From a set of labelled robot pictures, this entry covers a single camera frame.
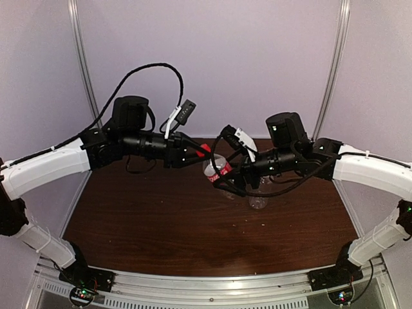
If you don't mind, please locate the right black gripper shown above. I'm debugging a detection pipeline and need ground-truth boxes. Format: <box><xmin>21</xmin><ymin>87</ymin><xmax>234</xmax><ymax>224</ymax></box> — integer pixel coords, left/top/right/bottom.
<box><xmin>212</xmin><ymin>145</ymin><xmax>299</xmax><ymax>198</ymax></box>

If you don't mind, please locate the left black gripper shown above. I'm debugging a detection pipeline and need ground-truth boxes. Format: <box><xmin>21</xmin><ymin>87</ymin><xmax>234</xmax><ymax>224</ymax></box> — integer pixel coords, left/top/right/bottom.
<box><xmin>121</xmin><ymin>129</ymin><xmax>211</xmax><ymax>168</ymax></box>

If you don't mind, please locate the clear cola bottle red label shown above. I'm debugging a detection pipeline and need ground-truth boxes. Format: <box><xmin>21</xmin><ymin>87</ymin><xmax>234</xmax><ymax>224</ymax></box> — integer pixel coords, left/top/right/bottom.
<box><xmin>203</xmin><ymin>153</ymin><xmax>239</xmax><ymax>201</ymax></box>

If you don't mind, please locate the red bottle cap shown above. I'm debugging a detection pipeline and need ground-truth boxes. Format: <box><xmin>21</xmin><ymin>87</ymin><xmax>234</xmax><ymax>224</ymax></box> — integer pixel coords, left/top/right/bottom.
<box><xmin>196</xmin><ymin>144</ymin><xmax>211</xmax><ymax>158</ymax></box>

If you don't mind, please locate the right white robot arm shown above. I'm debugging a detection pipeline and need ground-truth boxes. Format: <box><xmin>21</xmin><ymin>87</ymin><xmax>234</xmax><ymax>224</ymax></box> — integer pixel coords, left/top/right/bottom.
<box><xmin>212</xmin><ymin>112</ymin><xmax>411</xmax><ymax>285</ymax></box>

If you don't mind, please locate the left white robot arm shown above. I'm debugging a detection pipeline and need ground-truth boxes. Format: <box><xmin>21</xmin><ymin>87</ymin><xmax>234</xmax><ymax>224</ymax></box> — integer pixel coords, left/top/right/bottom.
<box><xmin>1</xmin><ymin>96</ymin><xmax>210</xmax><ymax>286</ymax></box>

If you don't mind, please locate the clear plastic bottle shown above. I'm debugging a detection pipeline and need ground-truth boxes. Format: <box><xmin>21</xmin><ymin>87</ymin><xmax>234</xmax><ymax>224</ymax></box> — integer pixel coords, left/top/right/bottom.
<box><xmin>248</xmin><ymin>176</ymin><xmax>271</xmax><ymax>210</ymax></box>

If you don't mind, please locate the right black braided cable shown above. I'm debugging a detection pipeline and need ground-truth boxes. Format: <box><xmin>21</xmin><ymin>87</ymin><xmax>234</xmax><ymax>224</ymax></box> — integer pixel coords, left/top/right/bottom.
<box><xmin>211</xmin><ymin>133</ymin><xmax>412</xmax><ymax>198</ymax></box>

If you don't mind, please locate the black braided cable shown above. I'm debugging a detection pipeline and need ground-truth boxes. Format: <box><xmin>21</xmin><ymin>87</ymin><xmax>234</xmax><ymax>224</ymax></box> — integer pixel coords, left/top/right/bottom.
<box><xmin>211</xmin><ymin>133</ymin><xmax>412</xmax><ymax>198</ymax></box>
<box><xmin>0</xmin><ymin>62</ymin><xmax>186</xmax><ymax>168</ymax></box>

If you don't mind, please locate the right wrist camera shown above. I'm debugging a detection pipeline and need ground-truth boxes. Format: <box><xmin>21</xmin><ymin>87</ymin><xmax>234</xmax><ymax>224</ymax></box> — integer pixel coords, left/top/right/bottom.
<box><xmin>221</xmin><ymin>125</ymin><xmax>258</xmax><ymax>162</ymax></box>

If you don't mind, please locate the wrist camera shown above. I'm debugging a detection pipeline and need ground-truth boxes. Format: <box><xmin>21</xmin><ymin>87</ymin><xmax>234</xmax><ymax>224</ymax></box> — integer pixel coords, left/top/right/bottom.
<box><xmin>164</xmin><ymin>99</ymin><xmax>196</xmax><ymax>139</ymax></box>
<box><xmin>221</xmin><ymin>125</ymin><xmax>258</xmax><ymax>162</ymax></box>

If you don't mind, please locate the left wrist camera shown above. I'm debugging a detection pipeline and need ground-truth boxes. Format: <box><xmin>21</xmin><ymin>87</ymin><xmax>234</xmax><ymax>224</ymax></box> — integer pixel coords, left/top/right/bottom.
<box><xmin>164</xmin><ymin>99</ymin><xmax>196</xmax><ymax>139</ymax></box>

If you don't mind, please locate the left black braided cable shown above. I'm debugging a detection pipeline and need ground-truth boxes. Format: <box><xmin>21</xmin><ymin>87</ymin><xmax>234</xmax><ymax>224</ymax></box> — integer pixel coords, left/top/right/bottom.
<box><xmin>0</xmin><ymin>62</ymin><xmax>186</xmax><ymax>168</ymax></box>

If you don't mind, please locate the left aluminium frame post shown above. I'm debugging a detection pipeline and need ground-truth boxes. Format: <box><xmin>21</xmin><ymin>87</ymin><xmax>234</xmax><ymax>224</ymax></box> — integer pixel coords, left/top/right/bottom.
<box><xmin>67</xmin><ymin>0</ymin><xmax>98</xmax><ymax>120</ymax></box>

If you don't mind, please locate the aluminium frame post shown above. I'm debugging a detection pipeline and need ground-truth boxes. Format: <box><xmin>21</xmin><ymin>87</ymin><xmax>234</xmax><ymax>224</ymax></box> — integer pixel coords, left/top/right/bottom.
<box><xmin>312</xmin><ymin>0</ymin><xmax>351</xmax><ymax>140</ymax></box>
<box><xmin>67</xmin><ymin>0</ymin><xmax>98</xmax><ymax>120</ymax></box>

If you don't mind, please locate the aluminium front rail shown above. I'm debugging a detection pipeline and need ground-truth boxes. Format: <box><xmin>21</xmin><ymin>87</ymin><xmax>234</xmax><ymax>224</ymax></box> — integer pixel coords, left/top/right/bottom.
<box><xmin>25</xmin><ymin>254</ymin><xmax>400</xmax><ymax>309</ymax></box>

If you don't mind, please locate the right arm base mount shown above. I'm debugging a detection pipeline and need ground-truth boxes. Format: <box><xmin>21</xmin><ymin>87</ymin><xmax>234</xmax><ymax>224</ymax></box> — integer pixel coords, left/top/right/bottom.
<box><xmin>308</xmin><ymin>242</ymin><xmax>364</xmax><ymax>306</ymax></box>

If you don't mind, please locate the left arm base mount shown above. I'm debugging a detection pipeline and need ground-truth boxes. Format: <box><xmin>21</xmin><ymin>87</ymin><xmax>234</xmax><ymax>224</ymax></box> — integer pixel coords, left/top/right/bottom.
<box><xmin>53</xmin><ymin>242</ymin><xmax>115</xmax><ymax>308</ymax></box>

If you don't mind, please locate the right aluminium frame post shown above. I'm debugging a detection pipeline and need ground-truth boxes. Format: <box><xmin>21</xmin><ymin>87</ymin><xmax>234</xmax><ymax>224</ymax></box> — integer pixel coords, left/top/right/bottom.
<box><xmin>312</xmin><ymin>0</ymin><xmax>351</xmax><ymax>140</ymax></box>

